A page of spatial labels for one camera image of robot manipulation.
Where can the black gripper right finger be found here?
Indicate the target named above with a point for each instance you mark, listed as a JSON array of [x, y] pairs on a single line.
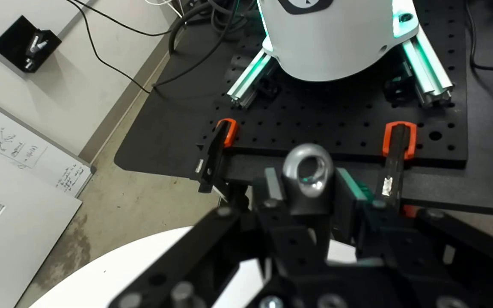
[[376, 227]]

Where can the large whiteboard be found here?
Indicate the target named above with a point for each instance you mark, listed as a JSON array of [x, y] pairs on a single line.
[[17, 227]]

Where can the black metal bracket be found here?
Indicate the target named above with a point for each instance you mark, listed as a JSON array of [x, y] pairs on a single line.
[[23, 43]]

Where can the black perforated breadboard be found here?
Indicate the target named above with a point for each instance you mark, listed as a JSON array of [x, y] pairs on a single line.
[[325, 113]]

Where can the aluminium profile rail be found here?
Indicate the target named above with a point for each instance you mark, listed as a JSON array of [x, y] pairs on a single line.
[[427, 68], [248, 77]]

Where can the black clamp orange tip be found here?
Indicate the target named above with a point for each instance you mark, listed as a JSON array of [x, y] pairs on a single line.
[[397, 154], [219, 154]]

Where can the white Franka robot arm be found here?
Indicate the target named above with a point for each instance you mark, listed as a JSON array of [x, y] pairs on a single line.
[[332, 39]]

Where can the white paper sheet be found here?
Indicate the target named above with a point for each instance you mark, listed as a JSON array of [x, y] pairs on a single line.
[[23, 150]]

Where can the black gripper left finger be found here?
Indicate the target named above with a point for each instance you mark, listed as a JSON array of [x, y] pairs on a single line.
[[188, 257]]

